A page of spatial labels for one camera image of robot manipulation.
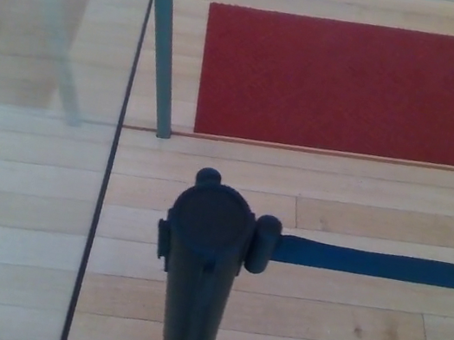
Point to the red textured floor mat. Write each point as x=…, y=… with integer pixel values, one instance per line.
x=334, y=87

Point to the clear glass panel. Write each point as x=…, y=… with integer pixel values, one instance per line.
x=9, y=184

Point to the grey metal railing post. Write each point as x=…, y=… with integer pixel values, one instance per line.
x=163, y=44

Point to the black stanchion with plain head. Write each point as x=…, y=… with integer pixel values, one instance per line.
x=194, y=305

